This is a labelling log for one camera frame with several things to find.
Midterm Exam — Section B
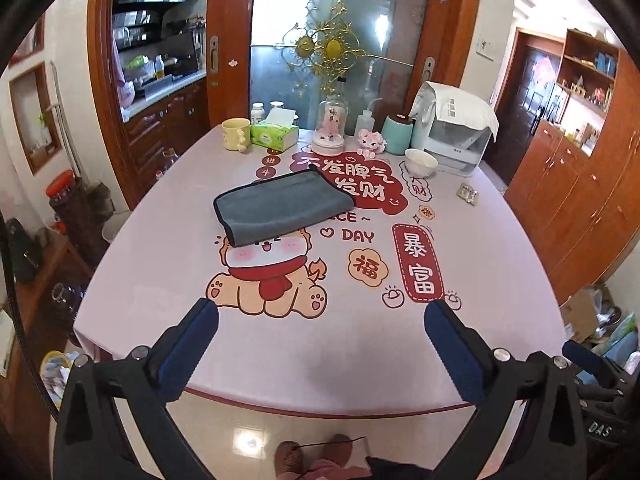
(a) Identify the teal canister with brown lid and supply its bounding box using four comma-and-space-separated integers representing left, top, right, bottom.
382, 114, 415, 156

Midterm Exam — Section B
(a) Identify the dark bag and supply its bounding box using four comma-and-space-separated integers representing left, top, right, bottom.
6, 217, 45, 283

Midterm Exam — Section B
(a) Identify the white bowl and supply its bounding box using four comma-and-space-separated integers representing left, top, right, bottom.
404, 148, 439, 178

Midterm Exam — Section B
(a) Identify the yellow mug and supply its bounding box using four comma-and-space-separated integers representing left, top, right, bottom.
221, 118, 252, 153

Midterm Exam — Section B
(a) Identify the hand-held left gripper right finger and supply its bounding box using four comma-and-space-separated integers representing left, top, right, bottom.
423, 299, 588, 480

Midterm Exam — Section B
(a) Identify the gold ornament on glass door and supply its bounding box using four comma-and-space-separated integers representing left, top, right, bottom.
281, 0, 386, 95

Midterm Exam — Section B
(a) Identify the green tissue box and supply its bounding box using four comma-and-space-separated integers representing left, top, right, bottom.
250, 108, 300, 153

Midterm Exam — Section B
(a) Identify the brown fluffy slipper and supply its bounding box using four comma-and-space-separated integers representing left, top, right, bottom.
320, 434, 355, 468
274, 441, 304, 478

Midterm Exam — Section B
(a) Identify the glass dome with pink figurine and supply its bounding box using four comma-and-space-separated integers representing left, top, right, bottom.
312, 95, 348, 156

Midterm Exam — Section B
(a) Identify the pink toy figurine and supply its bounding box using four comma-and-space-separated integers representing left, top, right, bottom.
357, 129, 387, 158

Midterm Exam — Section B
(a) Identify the wooden wall cabinet with shelves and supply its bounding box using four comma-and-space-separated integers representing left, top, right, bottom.
504, 29, 640, 306

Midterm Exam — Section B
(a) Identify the jar with red lid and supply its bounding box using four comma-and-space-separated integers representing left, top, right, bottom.
46, 170, 88, 233

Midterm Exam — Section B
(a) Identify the cardboard box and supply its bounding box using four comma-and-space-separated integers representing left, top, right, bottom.
559, 287, 608, 343

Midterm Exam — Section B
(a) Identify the clear squeeze bottle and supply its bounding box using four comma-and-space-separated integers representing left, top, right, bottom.
355, 98, 384, 147

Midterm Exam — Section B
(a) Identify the grey towel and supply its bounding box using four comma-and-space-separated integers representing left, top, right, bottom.
213, 165, 357, 248

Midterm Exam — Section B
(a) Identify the white cloth cover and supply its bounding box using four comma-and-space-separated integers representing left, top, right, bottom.
424, 81, 500, 142

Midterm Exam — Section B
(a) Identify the wooden kitchen counter cabinet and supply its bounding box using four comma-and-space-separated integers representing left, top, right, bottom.
121, 74, 211, 201

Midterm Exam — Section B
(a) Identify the pink printed tablecloth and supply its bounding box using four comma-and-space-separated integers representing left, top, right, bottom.
73, 122, 568, 417

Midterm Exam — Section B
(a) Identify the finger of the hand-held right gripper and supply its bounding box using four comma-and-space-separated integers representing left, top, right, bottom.
562, 340, 625, 387

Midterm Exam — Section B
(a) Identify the white countertop appliance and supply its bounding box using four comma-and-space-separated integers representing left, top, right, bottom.
410, 81, 493, 177

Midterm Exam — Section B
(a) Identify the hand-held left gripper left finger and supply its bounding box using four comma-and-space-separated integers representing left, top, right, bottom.
52, 297, 221, 480

